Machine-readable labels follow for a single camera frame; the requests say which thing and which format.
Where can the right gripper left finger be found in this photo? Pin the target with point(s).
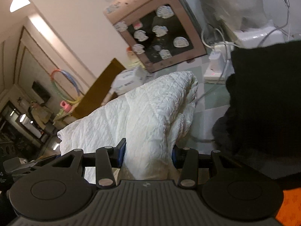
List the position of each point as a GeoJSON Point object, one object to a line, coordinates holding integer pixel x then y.
{"type": "Point", "coordinates": [106, 159]}

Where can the white power strip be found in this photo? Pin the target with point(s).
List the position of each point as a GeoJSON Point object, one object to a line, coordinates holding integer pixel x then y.
{"type": "Point", "coordinates": [220, 63]}

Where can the white tissue box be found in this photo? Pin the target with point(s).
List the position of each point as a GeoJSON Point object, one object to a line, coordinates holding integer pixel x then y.
{"type": "Point", "coordinates": [129, 79]}

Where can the white plastic bag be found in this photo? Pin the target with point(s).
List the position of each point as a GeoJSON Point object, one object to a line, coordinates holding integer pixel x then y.
{"type": "Point", "coordinates": [242, 15]}

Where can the wall mounted television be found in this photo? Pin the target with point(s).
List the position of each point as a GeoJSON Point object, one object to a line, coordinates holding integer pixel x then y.
{"type": "Point", "coordinates": [41, 91]}

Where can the pink kettlebell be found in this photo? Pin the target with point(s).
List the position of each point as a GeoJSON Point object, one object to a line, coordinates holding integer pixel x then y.
{"type": "Point", "coordinates": [65, 106]}

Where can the pink water dispenser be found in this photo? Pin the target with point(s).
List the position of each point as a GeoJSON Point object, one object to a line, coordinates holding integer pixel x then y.
{"type": "Point", "coordinates": [161, 33]}

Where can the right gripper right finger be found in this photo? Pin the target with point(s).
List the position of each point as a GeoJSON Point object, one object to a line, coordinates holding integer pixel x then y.
{"type": "Point", "coordinates": [186, 159]}

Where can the orange patterned table mat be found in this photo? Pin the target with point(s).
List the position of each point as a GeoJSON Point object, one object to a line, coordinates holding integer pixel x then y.
{"type": "Point", "coordinates": [290, 212]}

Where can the white quilted vest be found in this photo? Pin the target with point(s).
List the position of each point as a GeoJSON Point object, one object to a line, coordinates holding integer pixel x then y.
{"type": "Point", "coordinates": [152, 118]}

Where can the colourful hula hoop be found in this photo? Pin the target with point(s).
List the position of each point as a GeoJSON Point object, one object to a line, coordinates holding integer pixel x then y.
{"type": "Point", "coordinates": [65, 86]}

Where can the black folded garment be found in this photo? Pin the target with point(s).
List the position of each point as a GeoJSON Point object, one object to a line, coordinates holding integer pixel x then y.
{"type": "Point", "coordinates": [263, 118]}

